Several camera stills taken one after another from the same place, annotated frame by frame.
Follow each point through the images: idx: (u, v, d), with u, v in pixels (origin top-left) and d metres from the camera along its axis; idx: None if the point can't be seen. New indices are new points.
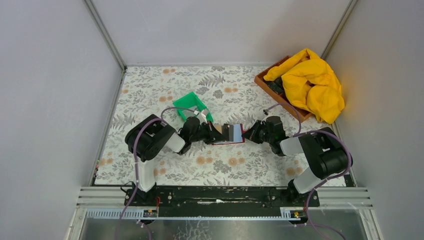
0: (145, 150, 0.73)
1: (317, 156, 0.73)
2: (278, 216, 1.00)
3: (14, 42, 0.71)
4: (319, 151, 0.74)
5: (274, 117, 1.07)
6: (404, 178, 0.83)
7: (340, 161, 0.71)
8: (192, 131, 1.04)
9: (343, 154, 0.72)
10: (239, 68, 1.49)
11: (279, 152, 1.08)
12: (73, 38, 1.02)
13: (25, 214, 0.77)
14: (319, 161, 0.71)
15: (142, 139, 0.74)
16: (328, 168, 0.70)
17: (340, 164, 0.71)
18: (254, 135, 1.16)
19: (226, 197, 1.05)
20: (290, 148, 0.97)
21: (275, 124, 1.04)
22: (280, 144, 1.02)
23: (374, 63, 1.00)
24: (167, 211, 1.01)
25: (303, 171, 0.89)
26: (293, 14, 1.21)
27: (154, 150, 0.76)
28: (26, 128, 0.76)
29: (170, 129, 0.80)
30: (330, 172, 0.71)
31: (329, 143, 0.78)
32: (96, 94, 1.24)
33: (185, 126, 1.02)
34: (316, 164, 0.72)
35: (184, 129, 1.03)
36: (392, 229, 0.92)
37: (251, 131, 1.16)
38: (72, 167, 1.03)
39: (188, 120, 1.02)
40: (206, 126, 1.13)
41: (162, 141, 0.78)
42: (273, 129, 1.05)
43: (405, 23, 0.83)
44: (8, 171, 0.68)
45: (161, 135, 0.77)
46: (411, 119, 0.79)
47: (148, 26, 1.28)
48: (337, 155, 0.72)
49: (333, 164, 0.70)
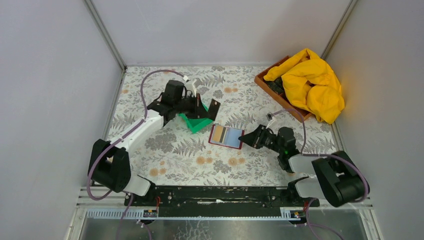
0: (114, 189, 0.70)
1: (333, 185, 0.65)
2: (278, 216, 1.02)
3: (14, 42, 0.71)
4: (334, 180, 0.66)
5: (286, 130, 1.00)
6: (404, 178, 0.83)
7: (356, 189, 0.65)
8: (176, 95, 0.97)
9: (359, 181, 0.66)
10: (239, 68, 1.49)
11: (286, 168, 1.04)
12: (73, 38, 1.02)
13: (25, 213, 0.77)
14: (333, 189, 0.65)
15: (103, 180, 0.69)
16: (344, 196, 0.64)
17: (357, 193, 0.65)
18: (258, 145, 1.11)
19: (226, 197, 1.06)
20: (301, 167, 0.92)
21: (288, 140, 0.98)
22: (290, 160, 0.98)
23: (374, 63, 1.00)
24: (166, 211, 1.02)
25: (308, 184, 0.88)
26: (293, 14, 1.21)
27: (123, 180, 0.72)
28: (26, 128, 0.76)
29: (122, 154, 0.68)
30: (346, 201, 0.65)
31: (343, 168, 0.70)
32: (96, 94, 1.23)
33: (168, 88, 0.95)
34: (329, 191, 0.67)
35: (168, 90, 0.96)
36: (393, 229, 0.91)
37: (255, 138, 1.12)
38: (72, 166, 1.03)
39: (172, 81, 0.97)
40: (192, 99, 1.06)
41: (124, 169, 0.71)
42: (283, 144, 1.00)
43: (405, 23, 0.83)
44: (8, 170, 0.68)
45: (116, 171, 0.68)
46: (411, 119, 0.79)
47: (148, 26, 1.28)
48: (351, 181, 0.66)
49: (350, 192, 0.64)
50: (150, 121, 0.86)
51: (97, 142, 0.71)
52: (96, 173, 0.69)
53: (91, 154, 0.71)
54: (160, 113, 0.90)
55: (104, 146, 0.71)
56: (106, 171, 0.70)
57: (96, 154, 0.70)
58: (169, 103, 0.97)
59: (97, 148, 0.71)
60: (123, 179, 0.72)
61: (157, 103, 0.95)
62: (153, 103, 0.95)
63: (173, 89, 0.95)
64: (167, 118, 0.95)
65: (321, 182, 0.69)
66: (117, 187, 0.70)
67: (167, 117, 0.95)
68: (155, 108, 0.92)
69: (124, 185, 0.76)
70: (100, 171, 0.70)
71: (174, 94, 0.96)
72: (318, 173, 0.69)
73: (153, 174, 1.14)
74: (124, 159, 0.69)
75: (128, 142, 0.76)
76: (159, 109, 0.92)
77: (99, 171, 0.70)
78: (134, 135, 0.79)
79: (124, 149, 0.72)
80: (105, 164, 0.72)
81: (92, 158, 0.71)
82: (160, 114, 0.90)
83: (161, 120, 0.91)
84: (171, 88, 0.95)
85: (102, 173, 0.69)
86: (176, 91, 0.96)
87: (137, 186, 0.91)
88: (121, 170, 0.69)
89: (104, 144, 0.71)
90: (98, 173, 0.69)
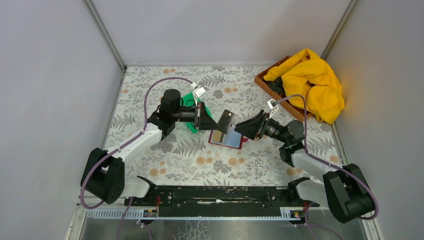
0: (106, 200, 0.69)
1: (343, 202, 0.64)
2: (278, 216, 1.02)
3: (14, 42, 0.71)
4: (344, 197, 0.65)
5: (294, 125, 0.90)
6: (404, 178, 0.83)
7: (363, 206, 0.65)
8: (172, 108, 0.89)
9: (367, 200, 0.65)
10: (239, 68, 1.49)
11: (287, 160, 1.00)
12: (73, 38, 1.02)
13: (25, 213, 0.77)
14: (341, 205, 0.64)
15: (96, 189, 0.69)
16: (351, 214, 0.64)
17: (363, 210, 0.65)
18: (261, 136, 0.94)
19: (226, 197, 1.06)
20: (305, 167, 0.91)
21: (297, 138, 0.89)
22: (293, 156, 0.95)
23: (374, 63, 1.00)
24: (166, 211, 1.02)
25: (311, 188, 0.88)
26: (293, 14, 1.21)
27: (116, 191, 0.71)
28: (26, 129, 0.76)
29: (117, 165, 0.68)
30: (353, 217, 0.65)
31: (352, 182, 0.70)
32: (96, 94, 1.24)
33: (163, 102, 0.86)
34: (336, 205, 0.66)
35: (163, 105, 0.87)
36: (393, 229, 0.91)
37: (258, 129, 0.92)
38: (72, 166, 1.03)
39: (166, 94, 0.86)
40: (194, 109, 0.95)
41: (118, 180, 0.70)
42: (290, 139, 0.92)
43: (405, 23, 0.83)
44: (9, 170, 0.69)
45: (110, 182, 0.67)
46: (411, 119, 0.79)
47: (148, 26, 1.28)
48: (359, 199, 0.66)
49: (357, 209, 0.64)
50: (149, 134, 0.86)
51: (96, 150, 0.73)
52: (89, 182, 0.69)
53: (88, 163, 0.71)
54: (159, 127, 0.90)
55: (100, 156, 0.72)
56: (100, 181, 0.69)
57: (92, 163, 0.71)
58: (167, 117, 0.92)
59: (93, 156, 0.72)
60: (117, 190, 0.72)
61: (156, 117, 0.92)
62: (152, 116, 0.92)
63: (167, 104, 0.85)
64: (166, 132, 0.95)
65: (329, 195, 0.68)
66: (109, 198, 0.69)
67: (166, 131, 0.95)
68: (155, 122, 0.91)
69: (117, 197, 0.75)
70: (94, 180, 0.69)
71: (170, 108, 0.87)
72: (327, 186, 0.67)
73: (153, 174, 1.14)
74: (120, 170, 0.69)
75: (124, 152, 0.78)
76: (158, 123, 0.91)
77: (93, 181, 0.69)
78: (132, 146, 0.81)
79: (121, 160, 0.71)
80: (100, 174, 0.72)
81: (88, 167, 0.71)
82: (159, 128, 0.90)
83: (160, 134, 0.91)
84: (166, 103, 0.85)
85: (96, 183, 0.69)
86: (171, 105, 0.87)
87: (136, 188, 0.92)
88: (114, 181, 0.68)
89: (102, 153, 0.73)
90: (92, 182, 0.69)
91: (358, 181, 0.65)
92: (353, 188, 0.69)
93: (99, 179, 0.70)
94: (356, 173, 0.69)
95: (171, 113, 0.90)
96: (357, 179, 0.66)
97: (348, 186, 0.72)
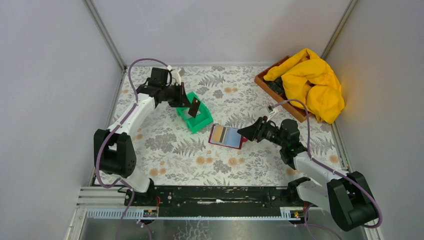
0: (124, 174, 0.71)
1: (347, 213, 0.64)
2: (278, 216, 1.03)
3: (15, 42, 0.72)
4: (348, 208, 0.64)
5: (289, 122, 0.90)
6: (405, 178, 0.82)
7: (366, 215, 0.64)
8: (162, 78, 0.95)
9: (370, 209, 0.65)
10: (239, 68, 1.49)
11: (289, 162, 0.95)
12: (73, 38, 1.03)
13: (25, 213, 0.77)
14: (345, 215, 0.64)
15: (112, 167, 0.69)
16: (355, 223, 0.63)
17: (366, 219, 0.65)
18: (260, 139, 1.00)
19: (226, 197, 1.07)
20: (308, 173, 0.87)
21: (292, 133, 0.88)
22: (296, 160, 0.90)
23: (374, 62, 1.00)
24: (166, 211, 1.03)
25: (311, 190, 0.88)
26: (293, 14, 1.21)
27: (130, 163, 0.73)
28: (27, 127, 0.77)
29: (125, 139, 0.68)
30: (356, 225, 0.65)
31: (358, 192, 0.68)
32: (96, 94, 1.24)
33: (154, 71, 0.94)
34: (339, 214, 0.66)
35: (154, 73, 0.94)
36: (393, 229, 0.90)
37: (256, 131, 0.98)
38: (72, 166, 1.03)
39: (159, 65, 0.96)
40: (177, 88, 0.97)
41: (130, 153, 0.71)
42: (287, 138, 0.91)
43: (405, 23, 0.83)
44: (8, 170, 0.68)
45: (123, 155, 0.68)
46: (412, 118, 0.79)
47: (148, 26, 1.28)
48: (363, 209, 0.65)
49: (360, 219, 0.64)
50: (143, 104, 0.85)
51: (97, 131, 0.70)
52: (102, 162, 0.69)
53: (94, 144, 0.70)
54: (150, 95, 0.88)
55: (105, 134, 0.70)
56: (113, 159, 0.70)
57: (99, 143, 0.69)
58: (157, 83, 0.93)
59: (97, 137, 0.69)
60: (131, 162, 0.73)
61: (144, 86, 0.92)
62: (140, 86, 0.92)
63: (160, 71, 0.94)
64: (158, 99, 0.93)
65: (331, 202, 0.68)
66: (126, 170, 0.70)
67: (158, 98, 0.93)
68: (144, 92, 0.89)
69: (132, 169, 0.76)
70: (107, 160, 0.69)
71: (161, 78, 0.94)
72: (331, 194, 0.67)
73: (153, 174, 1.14)
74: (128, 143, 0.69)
75: (126, 127, 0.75)
76: (148, 92, 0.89)
77: (105, 160, 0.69)
78: (131, 119, 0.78)
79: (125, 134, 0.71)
80: (109, 152, 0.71)
81: (95, 147, 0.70)
82: (150, 96, 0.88)
83: (153, 101, 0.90)
84: (158, 71, 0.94)
85: (109, 162, 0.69)
86: (163, 74, 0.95)
87: (139, 180, 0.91)
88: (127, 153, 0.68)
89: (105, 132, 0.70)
90: (104, 162, 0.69)
91: (363, 191, 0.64)
92: (357, 196, 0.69)
93: (111, 157, 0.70)
94: (360, 182, 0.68)
95: (160, 81, 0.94)
96: (361, 188, 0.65)
97: (350, 193, 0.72)
